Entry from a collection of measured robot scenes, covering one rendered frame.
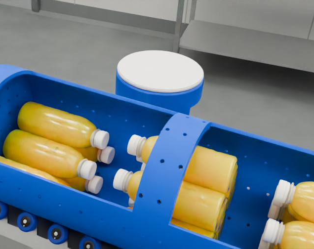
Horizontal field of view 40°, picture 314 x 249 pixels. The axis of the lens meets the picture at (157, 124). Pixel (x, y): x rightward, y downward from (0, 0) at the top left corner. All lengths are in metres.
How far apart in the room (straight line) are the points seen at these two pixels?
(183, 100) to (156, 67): 0.16
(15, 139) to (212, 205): 0.45
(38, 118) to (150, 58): 0.60
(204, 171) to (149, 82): 0.59
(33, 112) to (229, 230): 0.50
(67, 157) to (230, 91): 2.71
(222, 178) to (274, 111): 2.62
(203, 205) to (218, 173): 0.06
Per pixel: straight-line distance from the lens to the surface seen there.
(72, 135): 0.94
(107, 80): 3.49
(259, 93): 3.59
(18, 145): 0.97
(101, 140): 0.92
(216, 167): 0.78
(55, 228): 0.94
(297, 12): 4.21
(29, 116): 0.99
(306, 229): 0.77
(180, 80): 1.35
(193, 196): 0.77
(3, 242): 1.05
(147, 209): 0.73
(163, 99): 1.30
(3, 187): 0.88
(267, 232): 0.77
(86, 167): 0.91
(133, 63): 1.43
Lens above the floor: 1.66
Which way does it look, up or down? 34 degrees down
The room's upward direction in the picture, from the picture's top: 6 degrees clockwise
